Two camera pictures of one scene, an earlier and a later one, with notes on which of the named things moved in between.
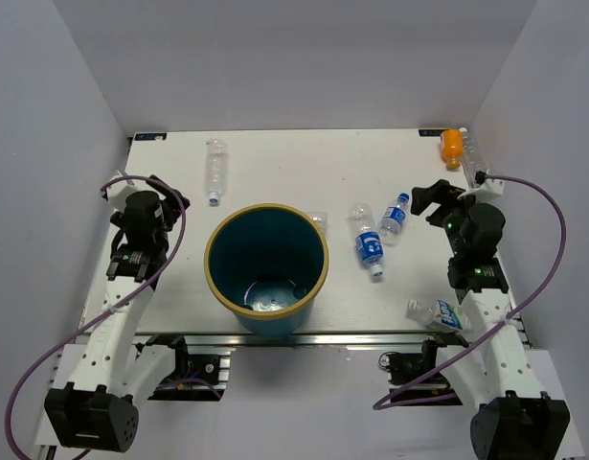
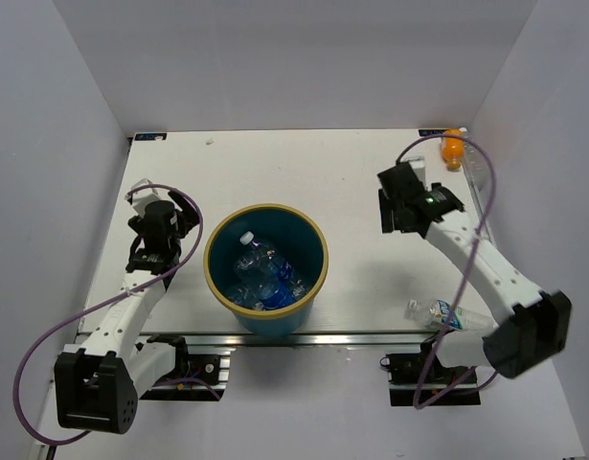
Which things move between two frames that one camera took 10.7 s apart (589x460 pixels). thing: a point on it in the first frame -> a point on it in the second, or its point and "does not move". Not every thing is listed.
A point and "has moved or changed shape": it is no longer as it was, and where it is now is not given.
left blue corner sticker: x=152 y=136 does not move
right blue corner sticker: x=432 y=132 does not move
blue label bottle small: x=393 y=218 has moved or changed shape
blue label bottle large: x=369 y=240 -> x=273 y=274
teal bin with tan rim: x=266 y=262 does not move
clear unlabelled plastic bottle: x=215 y=170 -> x=249 y=296
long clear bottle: x=473 y=161 does not move
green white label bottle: x=437 y=313 does not move
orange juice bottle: x=452 y=148 does not move
